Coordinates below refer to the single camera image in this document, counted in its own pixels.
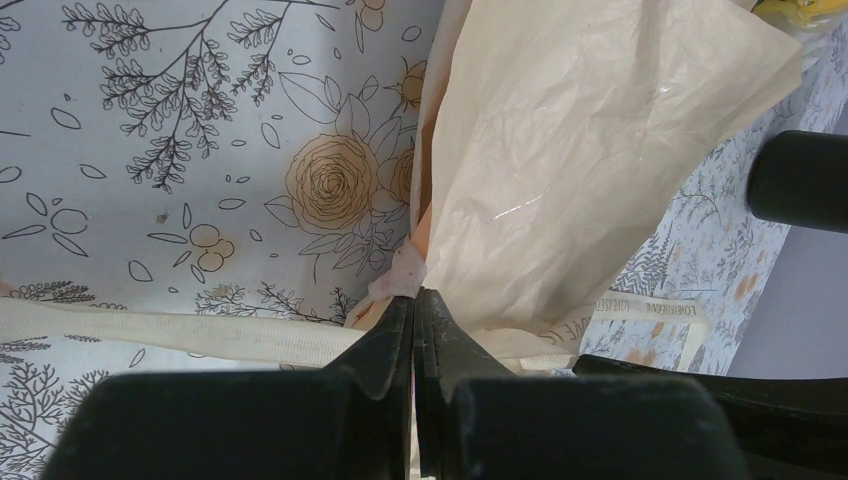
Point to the colourful flower bouquet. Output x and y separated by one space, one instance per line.
552 136

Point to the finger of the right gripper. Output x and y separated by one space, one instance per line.
787 429

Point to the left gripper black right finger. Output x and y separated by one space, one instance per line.
444 358

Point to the floral patterned table mat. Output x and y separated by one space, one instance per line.
256 157

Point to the cream ribbon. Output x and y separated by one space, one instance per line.
199 334

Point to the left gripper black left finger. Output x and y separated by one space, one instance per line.
375 438

